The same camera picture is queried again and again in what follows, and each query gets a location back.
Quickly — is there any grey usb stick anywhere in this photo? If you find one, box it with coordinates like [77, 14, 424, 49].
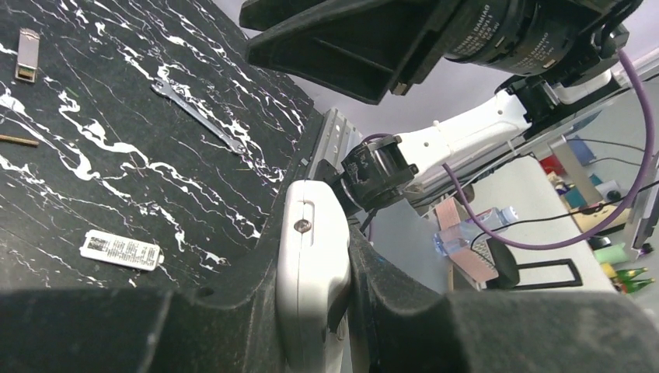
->
[15, 28, 40, 84]

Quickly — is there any silver wrench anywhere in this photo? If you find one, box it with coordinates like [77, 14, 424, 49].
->
[151, 78, 246, 155]

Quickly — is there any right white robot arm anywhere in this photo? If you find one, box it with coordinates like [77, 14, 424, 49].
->
[239, 1, 640, 215]

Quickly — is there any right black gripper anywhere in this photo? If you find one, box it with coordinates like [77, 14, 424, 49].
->
[391, 0, 619, 96]

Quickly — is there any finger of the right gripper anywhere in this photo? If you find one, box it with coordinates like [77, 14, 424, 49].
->
[239, 0, 324, 31]
[246, 0, 454, 106]

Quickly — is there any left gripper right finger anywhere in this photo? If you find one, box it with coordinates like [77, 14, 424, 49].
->
[348, 228, 658, 372]

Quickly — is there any copper hex key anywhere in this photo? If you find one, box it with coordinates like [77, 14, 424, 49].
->
[0, 134, 39, 148]

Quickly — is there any aluminium rail frame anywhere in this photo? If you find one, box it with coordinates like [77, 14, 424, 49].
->
[307, 107, 364, 179]

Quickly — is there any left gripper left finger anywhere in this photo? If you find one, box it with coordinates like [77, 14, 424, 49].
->
[1, 205, 285, 372]

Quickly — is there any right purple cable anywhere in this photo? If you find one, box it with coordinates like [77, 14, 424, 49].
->
[360, 48, 656, 252]

